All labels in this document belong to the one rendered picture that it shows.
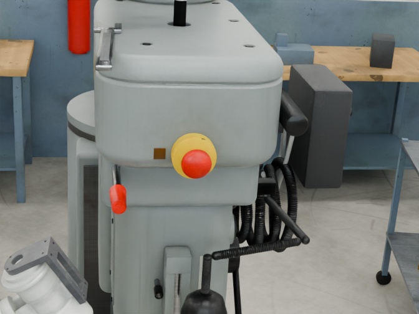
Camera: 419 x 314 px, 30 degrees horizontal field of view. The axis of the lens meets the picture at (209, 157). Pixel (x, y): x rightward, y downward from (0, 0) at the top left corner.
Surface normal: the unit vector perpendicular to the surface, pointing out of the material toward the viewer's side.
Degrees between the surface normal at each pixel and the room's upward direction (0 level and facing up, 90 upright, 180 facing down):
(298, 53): 90
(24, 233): 0
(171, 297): 90
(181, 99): 90
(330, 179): 90
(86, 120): 0
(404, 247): 0
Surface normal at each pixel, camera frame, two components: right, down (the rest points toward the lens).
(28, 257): -0.45, -0.75
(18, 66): 0.06, -0.93
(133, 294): -0.34, 0.33
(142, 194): 0.14, 0.37
